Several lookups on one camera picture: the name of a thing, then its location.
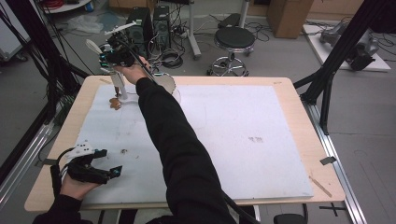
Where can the small white box device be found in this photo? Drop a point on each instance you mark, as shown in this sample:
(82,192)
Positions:
(103,64)

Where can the person's dark clothed body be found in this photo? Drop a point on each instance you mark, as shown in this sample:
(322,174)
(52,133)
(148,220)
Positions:
(155,220)

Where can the light wooden table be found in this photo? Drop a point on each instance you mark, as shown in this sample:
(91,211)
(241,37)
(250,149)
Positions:
(311,102)

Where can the black round stool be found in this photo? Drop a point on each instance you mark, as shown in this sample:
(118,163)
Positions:
(234,39)

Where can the large black computer tower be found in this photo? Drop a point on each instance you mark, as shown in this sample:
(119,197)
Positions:
(141,28)

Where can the clear plastic bag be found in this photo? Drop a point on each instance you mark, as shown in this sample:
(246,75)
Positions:
(84,24)

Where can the brown cardboard box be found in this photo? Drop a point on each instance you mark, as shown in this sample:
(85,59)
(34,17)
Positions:
(289,17)

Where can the black frame strut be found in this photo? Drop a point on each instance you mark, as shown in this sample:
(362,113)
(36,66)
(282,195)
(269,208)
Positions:
(345,43)
(40,46)

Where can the grey tape piece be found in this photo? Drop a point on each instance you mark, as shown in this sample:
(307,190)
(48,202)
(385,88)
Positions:
(328,160)

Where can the white round table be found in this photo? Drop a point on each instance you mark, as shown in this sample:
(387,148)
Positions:
(67,5)

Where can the person's right hand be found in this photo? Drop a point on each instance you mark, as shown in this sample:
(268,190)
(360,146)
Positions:
(134,73)

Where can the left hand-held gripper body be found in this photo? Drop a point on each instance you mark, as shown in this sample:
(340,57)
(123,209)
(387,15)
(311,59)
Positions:
(85,171)

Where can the thin wooden strip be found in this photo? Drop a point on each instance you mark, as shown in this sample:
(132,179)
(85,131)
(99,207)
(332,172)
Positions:
(320,186)

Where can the person's left hand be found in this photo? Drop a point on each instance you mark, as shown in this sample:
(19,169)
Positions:
(76,188)

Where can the grey metal stand leg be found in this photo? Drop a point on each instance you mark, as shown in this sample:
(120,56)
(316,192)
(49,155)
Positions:
(193,31)

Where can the grey machine part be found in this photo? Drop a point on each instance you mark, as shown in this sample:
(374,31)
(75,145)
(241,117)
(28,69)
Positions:
(362,46)

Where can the white hook stand with base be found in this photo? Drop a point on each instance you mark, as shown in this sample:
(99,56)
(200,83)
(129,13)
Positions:
(120,84)

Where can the white table mat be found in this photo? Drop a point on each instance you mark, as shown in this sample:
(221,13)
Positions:
(249,130)

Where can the slim black computer tower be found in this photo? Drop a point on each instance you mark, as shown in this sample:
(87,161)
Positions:
(162,26)

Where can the silver metal shoehorn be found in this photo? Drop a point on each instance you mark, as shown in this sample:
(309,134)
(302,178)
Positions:
(93,46)

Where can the aluminium rail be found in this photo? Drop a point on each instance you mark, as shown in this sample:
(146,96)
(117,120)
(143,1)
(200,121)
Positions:
(21,161)
(337,168)

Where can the white floor board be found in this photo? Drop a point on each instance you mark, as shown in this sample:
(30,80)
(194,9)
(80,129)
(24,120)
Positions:
(323,51)

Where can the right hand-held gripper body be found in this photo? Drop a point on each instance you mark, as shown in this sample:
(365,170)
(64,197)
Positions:
(123,56)

